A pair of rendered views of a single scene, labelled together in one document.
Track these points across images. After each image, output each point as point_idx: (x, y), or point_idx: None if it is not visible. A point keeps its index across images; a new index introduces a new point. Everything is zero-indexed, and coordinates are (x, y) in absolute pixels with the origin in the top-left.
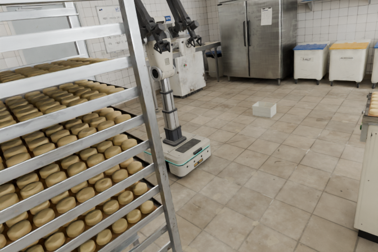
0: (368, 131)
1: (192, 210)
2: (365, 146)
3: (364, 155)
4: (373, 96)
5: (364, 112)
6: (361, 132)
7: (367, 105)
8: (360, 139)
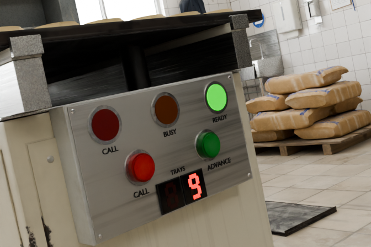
0: (245, 103)
1: None
2: (253, 180)
3: (266, 213)
4: (75, 21)
5: (255, 9)
6: (243, 132)
7: (173, 28)
8: (251, 169)
